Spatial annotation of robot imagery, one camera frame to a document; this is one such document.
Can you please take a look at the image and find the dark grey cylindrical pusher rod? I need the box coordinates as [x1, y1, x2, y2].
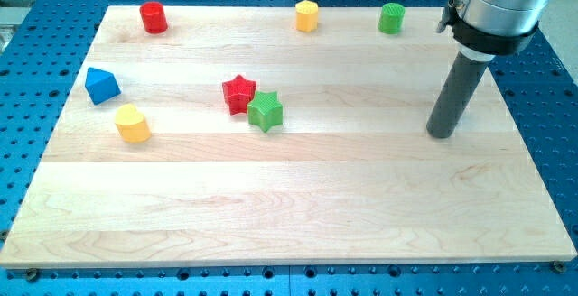
[426, 52, 489, 139]

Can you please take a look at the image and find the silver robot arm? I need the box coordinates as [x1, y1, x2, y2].
[426, 0, 549, 139]

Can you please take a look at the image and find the green star block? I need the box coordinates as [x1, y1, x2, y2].
[247, 91, 284, 132]

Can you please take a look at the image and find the red star block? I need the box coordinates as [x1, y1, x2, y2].
[221, 75, 257, 115]

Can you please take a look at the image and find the green cylinder block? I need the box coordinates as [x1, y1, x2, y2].
[378, 2, 406, 34]

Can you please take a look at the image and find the yellow hexagon block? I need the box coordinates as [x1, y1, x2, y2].
[295, 0, 319, 32]

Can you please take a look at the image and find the light wooden board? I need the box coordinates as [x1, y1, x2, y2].
[1, 5, 576, 269]

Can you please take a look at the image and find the red cylinder block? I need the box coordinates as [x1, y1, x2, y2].
[139, 1, 168, 34]

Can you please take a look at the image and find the yellow heart block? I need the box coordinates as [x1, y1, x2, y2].
[114, 104, 152, 143]

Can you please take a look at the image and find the blue triangle block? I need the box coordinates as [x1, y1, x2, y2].
[85, 68, 121, 105]

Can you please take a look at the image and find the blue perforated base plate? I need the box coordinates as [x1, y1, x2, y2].
[1, 0, 577, 295]

